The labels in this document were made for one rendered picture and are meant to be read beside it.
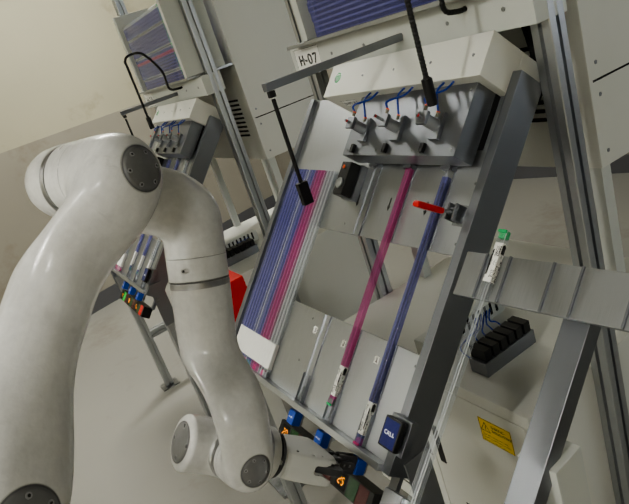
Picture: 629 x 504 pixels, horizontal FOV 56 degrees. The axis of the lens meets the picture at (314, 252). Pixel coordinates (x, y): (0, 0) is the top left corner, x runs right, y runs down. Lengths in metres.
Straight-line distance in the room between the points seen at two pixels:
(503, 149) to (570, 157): 0.13
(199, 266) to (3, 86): 3.88
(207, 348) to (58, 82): 4.02
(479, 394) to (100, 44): 4.19
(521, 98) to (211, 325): 0.64
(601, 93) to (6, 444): 1.10
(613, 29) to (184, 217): 0.87
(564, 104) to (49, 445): 0.92
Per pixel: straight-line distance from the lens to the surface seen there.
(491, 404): 1.32
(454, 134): 1.07
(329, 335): 1.25
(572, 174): 1.16
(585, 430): 1.42
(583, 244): 1.21
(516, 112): 1.09
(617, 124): 1.32
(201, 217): 0.87
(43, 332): 0.74
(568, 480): 0.90
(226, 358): 0.89
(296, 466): 1.01
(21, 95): 4.69
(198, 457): 0.93
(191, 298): 0.88
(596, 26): 1.27
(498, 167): 1.06
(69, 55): 4.87
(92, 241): 0.74
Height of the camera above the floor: 1.41
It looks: 20 degrees down
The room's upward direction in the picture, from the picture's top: 19 degrees counter-clockwise
